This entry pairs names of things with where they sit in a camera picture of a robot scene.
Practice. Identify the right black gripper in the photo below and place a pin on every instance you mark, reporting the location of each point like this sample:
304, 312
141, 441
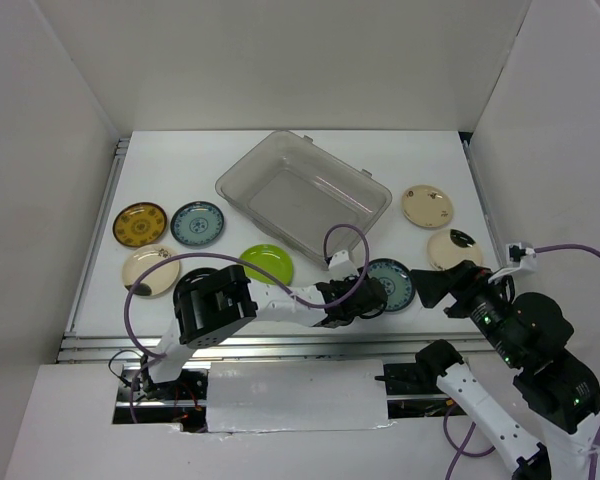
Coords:
461, 280

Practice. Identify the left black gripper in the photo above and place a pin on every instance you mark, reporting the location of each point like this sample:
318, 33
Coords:
339, 284

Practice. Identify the blue patterned plate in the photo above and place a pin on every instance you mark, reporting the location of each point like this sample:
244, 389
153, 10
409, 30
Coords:
197, 224
396, 281

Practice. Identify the cream plate small flowers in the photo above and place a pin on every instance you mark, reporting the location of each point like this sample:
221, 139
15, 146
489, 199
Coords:
427, 206

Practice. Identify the lime green plate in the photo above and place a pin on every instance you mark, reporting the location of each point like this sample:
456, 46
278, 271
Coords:
271, 259

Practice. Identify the yellow patterned plate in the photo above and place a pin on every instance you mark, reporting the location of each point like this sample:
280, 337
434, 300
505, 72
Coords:
139, 224

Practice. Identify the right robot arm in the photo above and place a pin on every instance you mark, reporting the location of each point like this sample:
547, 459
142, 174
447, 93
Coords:
530, 335

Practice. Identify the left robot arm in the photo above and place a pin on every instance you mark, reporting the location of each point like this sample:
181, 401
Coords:
216, 306

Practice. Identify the clear plastic bin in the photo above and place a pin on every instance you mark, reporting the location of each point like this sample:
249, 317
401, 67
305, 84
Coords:
295, 192

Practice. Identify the white cover panel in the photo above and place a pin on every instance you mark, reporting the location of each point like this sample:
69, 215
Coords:
298, 396

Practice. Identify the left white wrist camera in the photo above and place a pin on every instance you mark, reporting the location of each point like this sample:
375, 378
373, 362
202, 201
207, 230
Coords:
341, 266

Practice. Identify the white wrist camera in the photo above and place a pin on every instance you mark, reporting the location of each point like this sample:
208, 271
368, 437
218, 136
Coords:
521, 260
341, 266

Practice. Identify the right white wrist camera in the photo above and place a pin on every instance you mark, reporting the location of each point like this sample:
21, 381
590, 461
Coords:
521, 260

